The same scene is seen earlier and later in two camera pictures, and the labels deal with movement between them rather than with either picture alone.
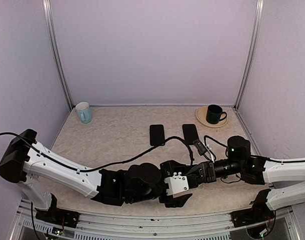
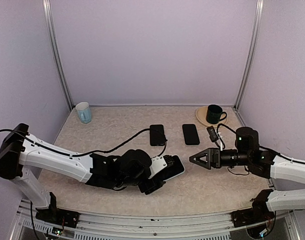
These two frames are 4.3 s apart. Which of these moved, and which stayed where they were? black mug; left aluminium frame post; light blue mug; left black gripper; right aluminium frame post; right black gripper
Moved: right black gripper; left black gripper
Stayed: black mug; left aluminium frame post; right aluminium frame post; light blue mug
